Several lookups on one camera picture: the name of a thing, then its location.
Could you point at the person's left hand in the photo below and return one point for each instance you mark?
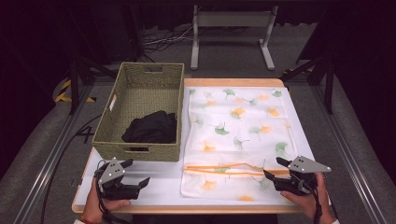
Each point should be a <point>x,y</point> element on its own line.
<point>93,205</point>

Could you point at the leaf print mesh laundry bag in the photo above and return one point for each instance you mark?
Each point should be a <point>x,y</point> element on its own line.
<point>236,137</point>

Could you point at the yellow black hazard tape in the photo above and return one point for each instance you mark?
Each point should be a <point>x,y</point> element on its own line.
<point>63,91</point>

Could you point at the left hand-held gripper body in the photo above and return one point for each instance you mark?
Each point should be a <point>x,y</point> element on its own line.
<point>112,172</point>

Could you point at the aluminium floor rail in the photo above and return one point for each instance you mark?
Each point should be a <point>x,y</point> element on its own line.
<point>53,161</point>
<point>348,149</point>

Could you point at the grey metal stand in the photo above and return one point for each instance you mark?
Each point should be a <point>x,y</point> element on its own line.
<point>233,19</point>

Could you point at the black metal stand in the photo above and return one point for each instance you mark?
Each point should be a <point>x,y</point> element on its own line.
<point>327,77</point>
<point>74,81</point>

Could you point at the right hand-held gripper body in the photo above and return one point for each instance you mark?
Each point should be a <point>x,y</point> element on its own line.
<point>306,166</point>

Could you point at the white table mat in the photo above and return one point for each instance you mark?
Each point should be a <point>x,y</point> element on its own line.
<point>162,180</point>

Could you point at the green woven basket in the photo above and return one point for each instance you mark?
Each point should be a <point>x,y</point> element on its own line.
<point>140,93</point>

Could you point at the black cloth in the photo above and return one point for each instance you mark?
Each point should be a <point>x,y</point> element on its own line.
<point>152,127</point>

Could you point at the person's right hand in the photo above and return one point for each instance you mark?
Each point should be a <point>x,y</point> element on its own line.
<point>308,203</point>

